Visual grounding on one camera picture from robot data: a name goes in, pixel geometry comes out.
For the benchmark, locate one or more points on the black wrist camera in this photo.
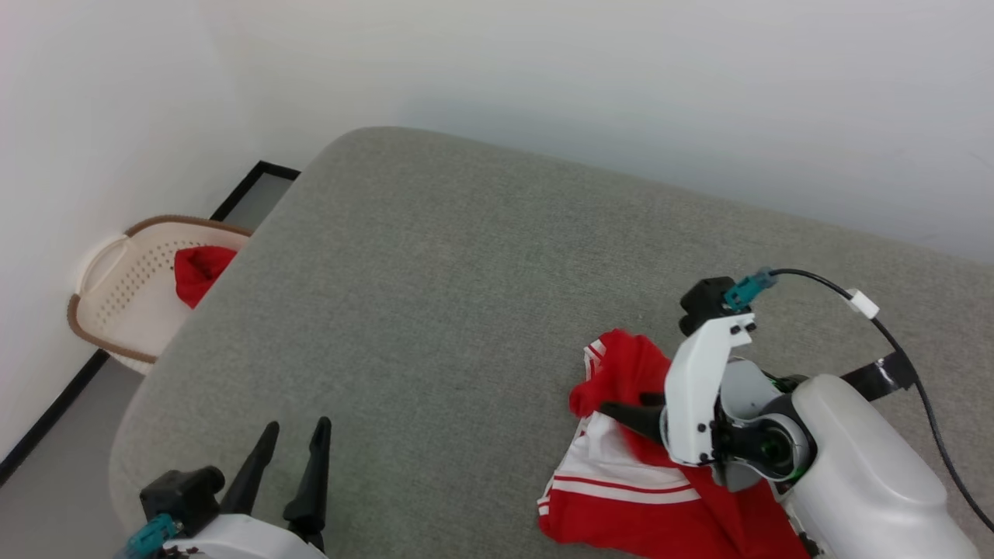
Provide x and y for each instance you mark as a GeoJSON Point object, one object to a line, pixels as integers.
{"type": "Point", "coordinates": [182, 497]}
{"type": "Point", "coordinates": [707, 303]}

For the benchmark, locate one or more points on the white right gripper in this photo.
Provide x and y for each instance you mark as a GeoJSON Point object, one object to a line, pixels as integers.
{"type": "Point", "coordinates": [695, 388]}

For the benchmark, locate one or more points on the red and white garment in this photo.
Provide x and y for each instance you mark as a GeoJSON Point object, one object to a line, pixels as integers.
{"type": "Point", "coordinates": [621, 505]}

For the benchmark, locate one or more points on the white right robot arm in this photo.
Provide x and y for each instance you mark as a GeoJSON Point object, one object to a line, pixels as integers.
{"type": "Point", "coordinates": [854, 473]}

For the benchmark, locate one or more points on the red cloth in basket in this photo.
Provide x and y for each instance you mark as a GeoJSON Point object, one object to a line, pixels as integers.
{"type": "Point", "coordinates": [198, 272]}

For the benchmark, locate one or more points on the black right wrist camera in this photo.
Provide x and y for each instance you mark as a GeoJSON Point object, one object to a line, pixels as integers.
{"type": "Point", "coordinates": [707, 303]}

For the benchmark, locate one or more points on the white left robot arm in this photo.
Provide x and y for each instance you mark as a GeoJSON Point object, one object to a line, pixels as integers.
{"type": "Point", "coordinates": [233, 547]}

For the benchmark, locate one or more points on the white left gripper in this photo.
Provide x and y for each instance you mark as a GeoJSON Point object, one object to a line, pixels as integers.
{"type": "Point", "coordinates": [233, 536]}

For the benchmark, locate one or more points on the grey fabric sofa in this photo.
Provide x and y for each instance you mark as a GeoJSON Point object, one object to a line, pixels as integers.
{"type": "Point", "coordinates": [466, 310]}

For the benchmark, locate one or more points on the black skirting strip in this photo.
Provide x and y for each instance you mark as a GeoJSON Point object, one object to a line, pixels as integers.
{"type": "Point", "coordinates": [46, 419]}

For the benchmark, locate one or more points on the cream perforated laundry basket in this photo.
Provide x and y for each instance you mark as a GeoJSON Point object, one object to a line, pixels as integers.
{"type": "Point", "coordinates": [128, 303]}

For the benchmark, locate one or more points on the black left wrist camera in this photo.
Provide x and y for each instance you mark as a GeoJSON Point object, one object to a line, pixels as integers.
{"type": "Point", "coordinates": [182, 497]}

